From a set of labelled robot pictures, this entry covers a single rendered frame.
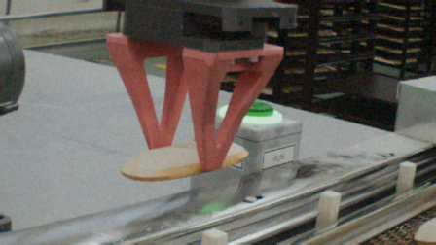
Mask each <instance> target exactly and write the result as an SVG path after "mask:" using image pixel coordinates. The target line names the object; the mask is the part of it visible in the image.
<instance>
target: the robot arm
mask: <svg viewBox="0 0 436 245"><path fill-rule="evenodd" d="M101 11H102V12H110V11H119V12H125V15H124V27H123V32H121V33H111V34H108V35H107V47H106V48H107V49H108V51H109V53H110V54H111V56H112V59H113V61H114V62H115V63H114V64H115V65H116V68H117V71H118V72H119V74H120V77H121V79H122V80H123V84H124V85H125V87H126V89H127V93H128V95H129V98H130V100H131V101H132V103H133V107H134V109H135V111H136V114H137V118H138V119H139V122H140V124H141V129H142V132H143V134H144V136H145V141H146V143H147V146H148V148H149V150H152V149H160V148H165V147H168V146H172V141H173V139H174V136H175V134H176V131H177V125H178V124H179V120H180V118H181V114H182V109H183V106H184V103H185V99H186V97H187V94H188V97H189V102H190V108H191V113H192V124H193V130H194V134H195V139H196V144H197V149H198V157H199V161H200V169H201V170H202V171H204V172H207V171H210V170H213V169H219V168H221V166H222V163H223V161H224V159H225V158H226V156H227V153H228V151H229V149H230V148H231V146H232V144H233V141H234V139H235V138H236V135H237V131H238V130H239V128H240V126H241V125H242V120H243V119H244V118H245V116H246V114H247V112H248V111H249V109H251V106H252V104H254V102H255V101H256V98H257V97H258V95H260V93H261V90H263V88H264V87H265V85H266V83H267V82H268V81H269V78H270V77H271V76H272V75H273V72H274V71H275V69H276V67H277V66H278V65H279V62H280V61H281V60H282V59H283V58H282V55H283V47H281V46H274V45H268V44H264V43H265V42H266V40H267V32H268V28H267V23H269V24H272V27H275V28H279V29H282V28H284V29H292V28H295V27H296V16H297V6H295V5H290V4H284V3H277V2H271V1H266V0H102V8H101ZM161 56H166V70H165V86H164V100H163V112H162V116H161V120H160V124H159V121H158V118H157V115H156V112H155V109H154V102H153V99H152V95H151V93H150V92H151V91H150V87H149V84H148V81H147V75H146V72H145V69H144V61H145V59H147V58H153V57H161ZM232 71H240V74H239V76H238V78H237V80H236V86H235V89H234V90H233V93H232V97H231V99H230V102H229V104H228V106H227V111H226V113H225V115H224V118H223V119H222V124H221V126H220V128H219V130H218V133H217V137H216V129H215V120H216V114H217V102H218V96H219V90H220V85H221V82H222V79H223V78H224V77H225V75H226V73H227V72H232ZM25 78H26V65H25V57H24V52H23V48H22V46H21V44H20V42H19V39H18V37H17V36H16V34H15V33H14V32H13V31H12V29H10V27H8V26H6V25H4V23H0V116H5V115H7V114H9V113H12V112H15V111H17V110H18V109H19V105H18V103H17V102H18V99H19V98H20V95H21V94H22V91H23V87H24V84H25Z"/></svg>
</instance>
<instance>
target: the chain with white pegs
mask: <svg viewBox="0 0 436 245"><path fill-rule="evenodd" d="M415 172H416V165H415V164H414V163H409V162H407V161H404V162H402V163H401V164H400V166H399V176H398V182H397V187H396V192H395V193H393V194H392V195H394V194H397V193H399V192H401V191H403V190H406V189H408V188H409V187H412V186H414V185H413V181H414V176H415ZM421 182H422V181H420V182H418V183H416V184H415V185H417V184H419V183H421ZM340 198H341V195H340V194H339V193H337V192H331V191H327V192H323V193H322V194H321V195H320V201H319V207H318V213H317V219H316V225H315V227H313V228H312V229H315V228H318V227H320V226H323V225H325V224H329V223H330V222H333V221H335V220H337V219H339V218H342V217H344V216H341V217H339V218H337V216H338V210H339V205H340ZM350 213H352V212H350ZM350 213H346V214H345V216H346V215H348V214H350ZM228 238H229V235H228V234H227V233H225V232H222V231H221V230H218V229H211V230H208V231H206V232H204V233H203V234H202V240H201V245H228Z"/></svg>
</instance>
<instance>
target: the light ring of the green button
mask: <svg viewBox="0 0 436 245"><path fill-rule="evenodd" d="M227 106H228V105H227ZM227 106H224V107H222V109H220V112H219V114H220V115H222V117H224V115H225V113H226V111H227ZM281 120H282V115H280V114H279V113H278V112H277V111H276V110H274V115H273V116H270V117H265V118H256V117H247V116H245V118H244V119H243V120H242V122H243V123H257V124H269V123H278V122H280V121H281Z"/></svg>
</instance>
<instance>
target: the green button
mask: <svg viewBox="0 0 436 245"><path fill-rule="evenodd" d="M273 115H274V107H273V106H272V105H270V104H267V103H265V102H261V101H255V102H254V104H252V106H251V109H249V111H248V112H247V114H246V116H247V117H256V118H265V117H270V116H273Z"/></svg>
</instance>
